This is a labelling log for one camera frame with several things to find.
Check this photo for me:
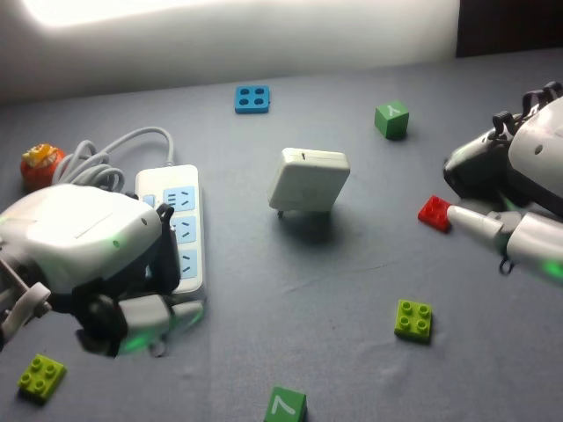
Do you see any green cube number 7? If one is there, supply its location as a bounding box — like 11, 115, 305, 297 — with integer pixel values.
262, 385, 308, 422

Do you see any white power adapter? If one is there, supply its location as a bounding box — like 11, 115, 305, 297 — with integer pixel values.
267, 147, 352, 221

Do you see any green cube letter Y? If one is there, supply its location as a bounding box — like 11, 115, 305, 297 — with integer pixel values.
374, 100, 411, 141

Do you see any red toy brick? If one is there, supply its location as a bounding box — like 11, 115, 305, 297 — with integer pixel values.
417, 194, 454, 234

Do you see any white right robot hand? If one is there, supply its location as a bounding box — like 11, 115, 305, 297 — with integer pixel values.
442, 81, 563, 282

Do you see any grey table cloth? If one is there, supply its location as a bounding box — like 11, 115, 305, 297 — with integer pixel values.
0, 47, 563, 422

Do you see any white power strip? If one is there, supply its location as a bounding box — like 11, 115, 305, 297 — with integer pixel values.
134, 164, 208, 305

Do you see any blue four-hole block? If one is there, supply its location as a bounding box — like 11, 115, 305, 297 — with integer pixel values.
234, 84, 272, 115

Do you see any lime green toy brick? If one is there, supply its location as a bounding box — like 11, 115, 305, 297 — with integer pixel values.
16, 353, 68, 405
393, 298, 435, 346

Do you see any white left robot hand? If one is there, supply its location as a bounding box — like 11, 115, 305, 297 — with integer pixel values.
0, 183, 206, 360

